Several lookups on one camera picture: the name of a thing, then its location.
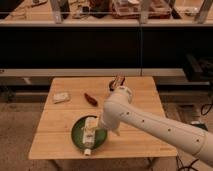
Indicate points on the white plastic bottle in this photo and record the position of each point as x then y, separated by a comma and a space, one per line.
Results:
89, 130

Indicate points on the white sponge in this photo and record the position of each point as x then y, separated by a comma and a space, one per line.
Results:
61, 97

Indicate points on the black equipment box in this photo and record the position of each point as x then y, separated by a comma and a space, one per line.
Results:
198, 69

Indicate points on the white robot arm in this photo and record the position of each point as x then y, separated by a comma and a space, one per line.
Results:
117, 108

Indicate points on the long wooden workbench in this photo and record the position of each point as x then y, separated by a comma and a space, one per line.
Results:
106, 13

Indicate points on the green plate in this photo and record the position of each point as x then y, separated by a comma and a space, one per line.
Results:
78, 135

